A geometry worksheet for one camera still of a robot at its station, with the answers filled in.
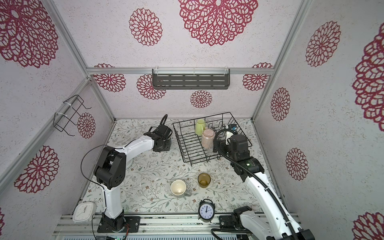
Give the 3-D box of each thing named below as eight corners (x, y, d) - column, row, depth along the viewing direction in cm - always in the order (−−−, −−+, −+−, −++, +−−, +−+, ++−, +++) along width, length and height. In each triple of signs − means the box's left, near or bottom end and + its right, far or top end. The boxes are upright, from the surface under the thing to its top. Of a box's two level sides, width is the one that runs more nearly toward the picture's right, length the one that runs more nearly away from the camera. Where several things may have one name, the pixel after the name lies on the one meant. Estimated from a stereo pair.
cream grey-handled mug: (182, 206, 81) (181, 200, 73) (170, 191, 86) (168, 185, 78) (192, 197, 84) (192, 191, 76) (180, 183, 89) (179, 176, 81)
